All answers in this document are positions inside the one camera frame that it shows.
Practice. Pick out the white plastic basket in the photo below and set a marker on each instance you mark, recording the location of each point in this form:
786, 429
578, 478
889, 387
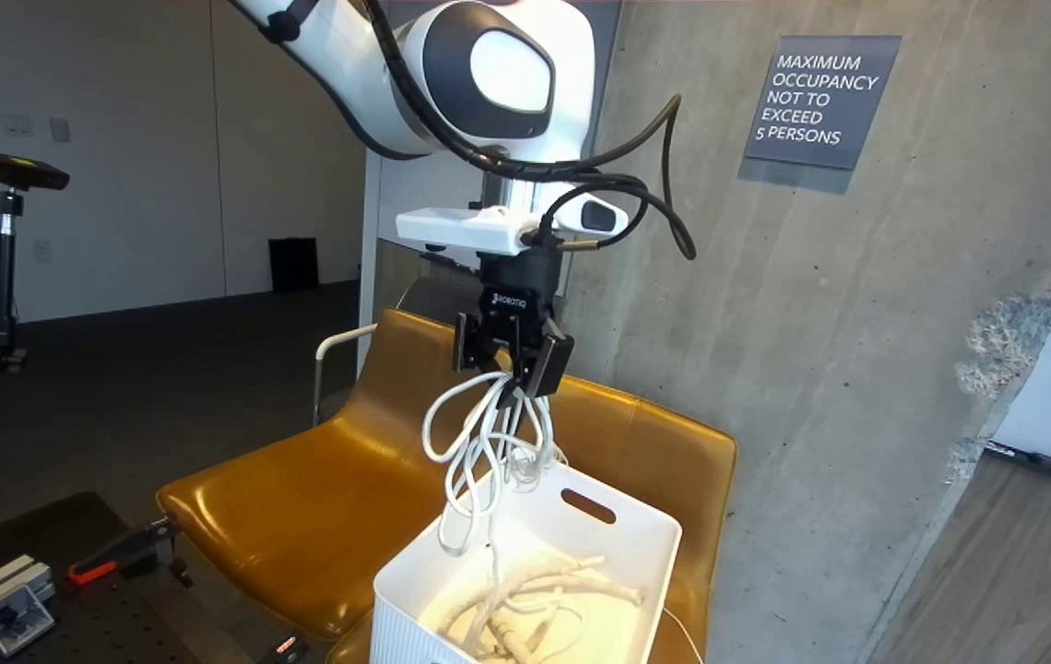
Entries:
406, 614

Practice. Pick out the grey occupancy sign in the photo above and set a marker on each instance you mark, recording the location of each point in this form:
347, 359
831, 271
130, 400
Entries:
819, 108

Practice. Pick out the black camera on stand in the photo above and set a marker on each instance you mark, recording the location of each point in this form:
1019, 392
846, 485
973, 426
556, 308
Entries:
10, 168

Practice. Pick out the mustard leather chair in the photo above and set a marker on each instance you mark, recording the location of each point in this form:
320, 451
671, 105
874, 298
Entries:
658, 456
304, 505

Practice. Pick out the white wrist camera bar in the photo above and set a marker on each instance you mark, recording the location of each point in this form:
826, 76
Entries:
464, 228

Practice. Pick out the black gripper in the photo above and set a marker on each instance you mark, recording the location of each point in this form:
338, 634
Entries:
523, 290

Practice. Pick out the black bin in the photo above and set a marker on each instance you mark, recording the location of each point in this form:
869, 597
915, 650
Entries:
292, 263

